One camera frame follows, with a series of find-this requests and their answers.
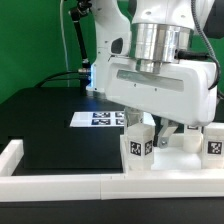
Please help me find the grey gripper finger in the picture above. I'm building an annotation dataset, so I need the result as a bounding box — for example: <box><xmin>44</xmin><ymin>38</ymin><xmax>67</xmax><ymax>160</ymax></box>
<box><xmin>157</xmin><ymin>118</ymin><xmax>179</xmax><ymax>148</ymax></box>

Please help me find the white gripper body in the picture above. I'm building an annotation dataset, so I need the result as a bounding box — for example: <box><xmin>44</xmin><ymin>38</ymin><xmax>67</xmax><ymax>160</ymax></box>
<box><xmin>105</xmin><ymin>59</ymin><xmax>217</xmax><ymax>126</ymax></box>

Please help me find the white square table top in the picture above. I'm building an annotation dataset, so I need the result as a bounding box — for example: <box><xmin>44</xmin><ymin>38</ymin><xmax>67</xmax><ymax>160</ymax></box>
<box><xmin>119</xmin><ymin>133</ymin><xmax>224</xmax><ymax>174</ymax></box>

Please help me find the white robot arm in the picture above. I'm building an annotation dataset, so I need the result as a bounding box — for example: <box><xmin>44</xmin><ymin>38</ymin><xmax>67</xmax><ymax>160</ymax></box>
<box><xmin>70</xmin><ymin>0</ymin><xmax>221</xmax><ymax>147</ymax></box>

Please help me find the white sheet with markers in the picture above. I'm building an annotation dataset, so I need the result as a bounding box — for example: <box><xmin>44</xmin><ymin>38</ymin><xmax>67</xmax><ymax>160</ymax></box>
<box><xmin>69</xmin><ymin>110</ymin><xmax>156</xmax><ymax>128</ymax></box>

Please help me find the white U-shaped fence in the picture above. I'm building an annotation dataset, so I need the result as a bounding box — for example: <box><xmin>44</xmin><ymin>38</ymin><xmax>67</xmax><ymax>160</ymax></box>
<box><xmin>0</xmin><ymin>140</ymin><xmax>224</xmax><ymax>202</ymax></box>

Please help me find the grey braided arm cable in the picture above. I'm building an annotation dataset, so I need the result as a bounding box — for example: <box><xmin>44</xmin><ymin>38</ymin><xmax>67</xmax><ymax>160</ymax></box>
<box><xmin>190</xmin><ymin>0</ymin><xmax>224</xmax><ymax>98</ymax></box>

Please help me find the black cable bundle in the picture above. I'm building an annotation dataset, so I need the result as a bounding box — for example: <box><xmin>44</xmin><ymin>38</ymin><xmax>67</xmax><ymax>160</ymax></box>
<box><xmin>34</xmin><ymin>6</ymin><xmax>92</xmax><ymax>89</ymax></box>

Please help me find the white thin cable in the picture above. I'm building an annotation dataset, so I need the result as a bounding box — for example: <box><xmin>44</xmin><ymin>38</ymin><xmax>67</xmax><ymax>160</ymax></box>
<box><xmin>59</xmin><ymin>0</ymin><xmax>71</xmax><ymax>88</ymax></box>

